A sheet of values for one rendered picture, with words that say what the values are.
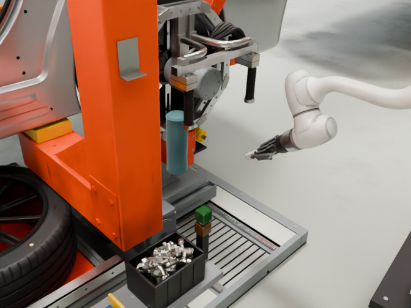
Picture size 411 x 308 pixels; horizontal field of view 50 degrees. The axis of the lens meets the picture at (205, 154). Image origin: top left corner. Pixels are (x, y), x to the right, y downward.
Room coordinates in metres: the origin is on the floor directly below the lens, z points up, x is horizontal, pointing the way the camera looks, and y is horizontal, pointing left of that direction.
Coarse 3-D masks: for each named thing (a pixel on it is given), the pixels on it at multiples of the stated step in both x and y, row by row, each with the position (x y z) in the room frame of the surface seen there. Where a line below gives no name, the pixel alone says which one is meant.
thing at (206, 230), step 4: (196, 224) 1.04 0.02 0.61; (208, 224) 1.04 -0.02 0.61; (196, 228) 1.04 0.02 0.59; (200, 228) 1.02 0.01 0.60; (204, 228) 1.02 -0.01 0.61; (208, 228) 1.03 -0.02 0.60; (196, 232) 1.04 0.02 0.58; (200, 232) 1.02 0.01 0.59; (204, 232) 1.02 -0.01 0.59; (208, 232) 1.03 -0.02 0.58
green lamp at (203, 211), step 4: (200, 208) 1.05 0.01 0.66; (204, 208) 1.05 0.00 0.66; (208, 208) 1.05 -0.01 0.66; (196, 212) 1.04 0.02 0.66; (200, 212) 1.03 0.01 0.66; (204, 212) 1.03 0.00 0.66; (208, 212) 1.03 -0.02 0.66; (196, 216) 1.04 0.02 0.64; (200, 216) 1.03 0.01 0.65; (204, 216) 1.02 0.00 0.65; (208, 216) 1.03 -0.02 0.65; (196, 220) 1.04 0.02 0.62; (200, 220) 1.03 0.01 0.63; (204, 220) 1.02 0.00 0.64; (208, 220) 1.03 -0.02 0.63
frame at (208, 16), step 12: (192, 0) 1.75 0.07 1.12; (168, 12) 1.60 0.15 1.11; (180, 12) 1.66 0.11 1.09; (192, 12) 1.69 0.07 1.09; (204, 12) 1.74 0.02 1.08; (216, 24) 1.79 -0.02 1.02; (216, 48) 1.87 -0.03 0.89; (228, 48) 1.85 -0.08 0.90; (228, 60) 1.85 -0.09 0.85; (228, 72) 1.86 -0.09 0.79; (216, 96) 1.81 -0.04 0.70; (204, 108) 1.77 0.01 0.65; (204, 120) 1.75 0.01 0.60
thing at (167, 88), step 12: (168, 24) 1.74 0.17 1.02; (204, 24) 1.86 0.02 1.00; (168, 36) 1.74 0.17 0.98; (204, 36) 1.91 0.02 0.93; (168, 48) 1.74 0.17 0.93; (192, 48) 1.84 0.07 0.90; (168, 84) 1.74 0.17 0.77; (168, 96) 1.74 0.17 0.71; (180, 96) 1.88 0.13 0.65; (168, 108) 1.74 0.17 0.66; (180, 108) 1.81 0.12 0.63
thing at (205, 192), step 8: (192, 168) 1.99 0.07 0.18; (208, 184) 1.89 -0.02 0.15; (216, 184) 1.86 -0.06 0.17; (192, 192) 1.81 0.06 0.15; (200, 192) 1.81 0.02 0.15; (208, 192) 1.82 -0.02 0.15; (216, 192) 1.86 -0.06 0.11; (176, 200) 1.73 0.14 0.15; (184, 200) 1.74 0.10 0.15; (192, 200) 1.74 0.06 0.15; (200, 200) 1.78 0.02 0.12; (176, 208) 1.66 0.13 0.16; (184, 208) 1.70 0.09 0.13; (192, 208) 1.74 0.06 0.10; (176, 216) 1.66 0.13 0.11
